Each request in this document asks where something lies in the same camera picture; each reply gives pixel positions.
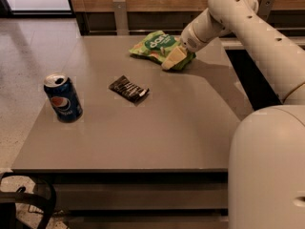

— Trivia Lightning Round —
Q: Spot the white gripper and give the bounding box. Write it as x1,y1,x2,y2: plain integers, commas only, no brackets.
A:
161,24,205,71

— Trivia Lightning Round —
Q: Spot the green rice chip bag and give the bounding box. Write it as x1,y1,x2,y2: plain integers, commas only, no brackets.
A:
130,31,196,71

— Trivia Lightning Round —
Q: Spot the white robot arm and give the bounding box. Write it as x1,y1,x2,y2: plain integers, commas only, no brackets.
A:
178,0,305,229

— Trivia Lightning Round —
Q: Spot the blue pepsi can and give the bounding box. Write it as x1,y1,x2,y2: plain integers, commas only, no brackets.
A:
44,73,83,122

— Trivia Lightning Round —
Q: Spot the black snack wrapper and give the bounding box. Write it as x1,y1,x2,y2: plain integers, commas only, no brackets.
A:
109,75,150,103

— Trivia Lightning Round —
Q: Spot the grey table drawer cabinet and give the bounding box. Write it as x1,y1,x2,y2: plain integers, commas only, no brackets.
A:
32,172,230,229

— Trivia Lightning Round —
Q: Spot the black chair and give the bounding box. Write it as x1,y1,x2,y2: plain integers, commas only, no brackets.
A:
0,172,57,229

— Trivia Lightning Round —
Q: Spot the left metal bracket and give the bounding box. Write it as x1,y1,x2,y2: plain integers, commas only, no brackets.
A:
112,0,130,35

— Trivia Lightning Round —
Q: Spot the metal bracket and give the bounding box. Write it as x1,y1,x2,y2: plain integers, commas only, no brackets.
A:
112,0,130,35
257,0,275,20

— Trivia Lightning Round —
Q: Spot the right metal bracket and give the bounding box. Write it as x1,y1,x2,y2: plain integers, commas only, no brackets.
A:
257,0,275,20

